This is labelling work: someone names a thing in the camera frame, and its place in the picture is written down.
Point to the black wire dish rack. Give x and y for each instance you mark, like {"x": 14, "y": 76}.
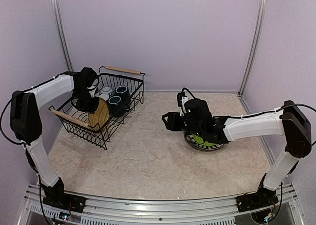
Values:
{"x": 76, "y": 122}

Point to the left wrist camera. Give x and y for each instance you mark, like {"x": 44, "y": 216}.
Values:
{"x": 93, "y": 90}

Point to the ribbed round woven plate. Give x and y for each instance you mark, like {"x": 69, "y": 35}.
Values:
{"x": 100, "y": 116}

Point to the dark green mug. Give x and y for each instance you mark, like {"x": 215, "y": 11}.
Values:
{"x": 116, "y": 106}

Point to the aluminium front rail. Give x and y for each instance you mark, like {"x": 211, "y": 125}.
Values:
{"x": 100, "y": 210}

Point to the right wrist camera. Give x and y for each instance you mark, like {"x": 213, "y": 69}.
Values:
{"x": 181, "y": 100}

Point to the aluminium corner post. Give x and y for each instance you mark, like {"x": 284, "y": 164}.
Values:
{"x": 254, "y": 46}
{"x": 61, "y": 34}

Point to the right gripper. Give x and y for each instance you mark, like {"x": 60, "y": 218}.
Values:
{"x": 172, "y": 124}

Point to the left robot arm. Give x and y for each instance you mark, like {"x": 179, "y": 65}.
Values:
{"x": 26, "y": 124}

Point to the right aluminium corner post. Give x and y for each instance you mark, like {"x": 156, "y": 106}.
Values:
{"x": 254, "y": 46}

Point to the left aluminium corner post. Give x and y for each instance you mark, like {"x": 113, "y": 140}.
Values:
{"x": 61, "y": 34}

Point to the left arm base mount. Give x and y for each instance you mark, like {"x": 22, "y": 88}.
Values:
{"x": 72, "y": 203}

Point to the dark blue mug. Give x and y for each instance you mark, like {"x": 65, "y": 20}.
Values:
{"x": 124, "y": 93}

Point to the grey reindeer plate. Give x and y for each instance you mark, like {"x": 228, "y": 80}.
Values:
{"x": 197, "y": 146}

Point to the green plastic plate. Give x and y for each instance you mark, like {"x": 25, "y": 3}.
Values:
{"x": 201, "y": 142}

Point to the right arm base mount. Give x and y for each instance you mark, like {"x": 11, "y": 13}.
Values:
{"x": 254, "y": 201}

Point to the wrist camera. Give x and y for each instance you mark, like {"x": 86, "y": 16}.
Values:
{"x": 93, "y": 90}
{"x": 181, "y": 100}

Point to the blue white patterned bowl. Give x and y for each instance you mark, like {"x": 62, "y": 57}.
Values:
{"x": 106, "y": 93}

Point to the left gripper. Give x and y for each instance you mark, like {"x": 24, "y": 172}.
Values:
{"x": 90, "y": 109}

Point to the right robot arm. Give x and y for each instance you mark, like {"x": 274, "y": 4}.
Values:
{"x": 206, "y": 132}

